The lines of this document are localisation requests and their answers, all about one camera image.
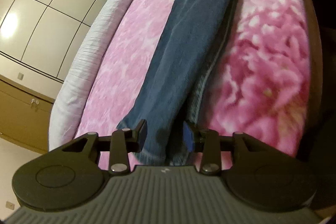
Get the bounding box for dark blue denim jeans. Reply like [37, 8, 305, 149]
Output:
[118, 0, 238, 165]

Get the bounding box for brown wooden cabinet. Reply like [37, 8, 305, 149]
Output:
[1, 76, 53, 153]

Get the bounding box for pink floral bed blanket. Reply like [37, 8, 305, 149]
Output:
[76, 0, 310, 156]

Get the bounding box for rolled light grey quilt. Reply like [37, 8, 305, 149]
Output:
[49, 0, 133, 151]

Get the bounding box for white wardrobe with sliding doors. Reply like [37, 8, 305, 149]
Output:
[1, 0, 106, 99]

